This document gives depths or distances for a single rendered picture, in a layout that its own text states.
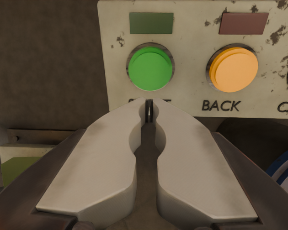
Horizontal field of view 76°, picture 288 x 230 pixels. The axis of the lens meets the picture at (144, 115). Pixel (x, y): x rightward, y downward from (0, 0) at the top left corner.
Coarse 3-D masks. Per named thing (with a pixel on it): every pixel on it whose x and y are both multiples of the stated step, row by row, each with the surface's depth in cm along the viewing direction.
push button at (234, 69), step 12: (240, 48) 16; (216, 60) 16; (228, 60) 16; (240, 60) 16; (252, 60) 16; (216, 72) 16; (228, 72) 16; (240, 72) 16; (252, 72) 16; (216, 84) 17; (228, 84) 17; (240, 84) 17
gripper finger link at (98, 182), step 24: (96, 120) 9; (120, 120) 9; (144, 120) 11; (96, 144) 8; (120, 144) 8; (72, 168) 6; (96, 168) 6; (120, 168) 6; (48, 192) 6; (72, 192) 6; (96, 192) 6; (120, 192) 6; (96, 216) 6; (120, 216) 6
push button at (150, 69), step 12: (144, 48) 16; (156, 48) 16; (132, 60) 16; (144, 60) 16; (156, 60) 16; (168, 60) 16; (132, 72) 17; (144, 72) 17; (156, 72) 17; (168, 72) 16; (144, 84) 17; (156, 84) 17
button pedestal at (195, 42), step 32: (128, 0) 15; (160, 0) 15; (192, 0) 15; (224, 0) 15; (256, 0) 14; (128, 32) 16; (192, 32) 16; (128, 64) 17; (192, 64) 17; (128, 96) 19; (160, 96) 19; (192, 96) 19; (224, 96) 19; (256, 96) 19
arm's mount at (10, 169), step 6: (6, 162) 68; (12, 162) 68; (18, 162) 68; (24, 162) 68; (30, 162) 68; (6, 168) 64; (12, 168) 64; (18, 168) 63; (24, 168) 63; (6, 174) 60; (12, 174) 59; (18, 174) 59; (6, 180) 56; (12, 180) 56
